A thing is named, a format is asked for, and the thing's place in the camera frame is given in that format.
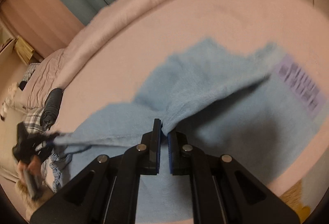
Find white plush toy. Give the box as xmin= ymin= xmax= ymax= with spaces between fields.
xmin=1 ymin=82 xmax=19 ymax=121

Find yellow wicker basket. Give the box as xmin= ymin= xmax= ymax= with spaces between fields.
xmin=14 ymin=36 xmax=35 ymax=65

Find blue patterned frilly garment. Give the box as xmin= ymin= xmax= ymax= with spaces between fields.
xmin=41 ymin=153 xmax=72 ymax=193

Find dark navy rolled garment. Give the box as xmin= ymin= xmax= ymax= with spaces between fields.
xmin=40 ymin=88 xmax=63 ymax=130

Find beige fluffy sleeve forearm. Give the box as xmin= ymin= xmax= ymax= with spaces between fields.
xmin=15 ymin=180 xmax=55 ymax=222

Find left hand painted nails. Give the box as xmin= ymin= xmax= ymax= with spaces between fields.
xmin=17 ymin=156 xmax=42 ymax=186

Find pink rolled blanket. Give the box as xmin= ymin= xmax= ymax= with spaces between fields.
xmin=54 ymin=0 xmax=240 ymax=91

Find pink bed sheet mattress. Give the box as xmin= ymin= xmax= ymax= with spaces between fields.
xmin=54 ymin=0 xmax=328 ymax=195

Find plaid folded garment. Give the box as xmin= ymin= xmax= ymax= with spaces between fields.
xmin=23 ymin=108 xmax=45 ymax=135

